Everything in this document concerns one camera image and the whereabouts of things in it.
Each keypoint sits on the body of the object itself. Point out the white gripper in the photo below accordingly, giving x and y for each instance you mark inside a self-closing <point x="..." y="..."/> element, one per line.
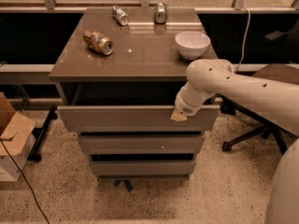
<point x="186" y="106"/>

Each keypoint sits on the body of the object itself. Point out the grey top drawer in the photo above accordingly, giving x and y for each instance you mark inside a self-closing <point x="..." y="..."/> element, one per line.
<point x="133" y="118"/>

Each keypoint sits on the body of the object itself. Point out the grey drawer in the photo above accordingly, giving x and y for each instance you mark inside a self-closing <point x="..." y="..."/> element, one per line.
<point x="133" y="118"/>
<point x="140" y="144"/>
<point x="142" y="167"/>

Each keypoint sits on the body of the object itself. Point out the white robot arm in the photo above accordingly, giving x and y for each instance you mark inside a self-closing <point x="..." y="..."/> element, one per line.
<point x="276" y="101"/>

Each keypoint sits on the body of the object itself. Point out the grey middle drawer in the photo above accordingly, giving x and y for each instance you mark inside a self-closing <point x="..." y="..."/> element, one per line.
<point x="140" y="144"/>

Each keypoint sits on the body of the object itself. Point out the grey drawer cabinet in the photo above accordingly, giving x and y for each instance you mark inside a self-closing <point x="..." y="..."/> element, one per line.
<point x="144" y="68"/>

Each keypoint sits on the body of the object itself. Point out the grey bottom drawer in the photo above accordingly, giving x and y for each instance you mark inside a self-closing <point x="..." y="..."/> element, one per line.
<point x="142" y="167"/>

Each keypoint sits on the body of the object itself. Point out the white ceramic bowl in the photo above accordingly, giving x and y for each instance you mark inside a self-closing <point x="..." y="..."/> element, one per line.
<point x="191" y="45"/>

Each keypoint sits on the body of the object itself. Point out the blue tape on floor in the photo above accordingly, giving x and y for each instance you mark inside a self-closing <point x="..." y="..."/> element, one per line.
<point x="126" y="182"/>

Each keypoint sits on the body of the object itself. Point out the black office chair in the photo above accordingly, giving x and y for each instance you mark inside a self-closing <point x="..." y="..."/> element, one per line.
<point x="273" y="71"/>

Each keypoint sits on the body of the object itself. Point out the gold crushed can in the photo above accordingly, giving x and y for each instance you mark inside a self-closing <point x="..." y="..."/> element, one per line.
<point x="98" y="42"/>

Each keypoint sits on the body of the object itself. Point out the silver soda can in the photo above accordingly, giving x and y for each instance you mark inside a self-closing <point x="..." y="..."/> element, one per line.
<point x="120" y="15"/>

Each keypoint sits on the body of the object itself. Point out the black metal stand foot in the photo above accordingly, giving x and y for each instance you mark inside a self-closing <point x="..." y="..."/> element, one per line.
<point x="39" y="134"/>

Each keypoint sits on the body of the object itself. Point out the cardboard box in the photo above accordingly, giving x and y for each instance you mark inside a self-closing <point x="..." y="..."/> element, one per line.
<point x="16" y="132"/>

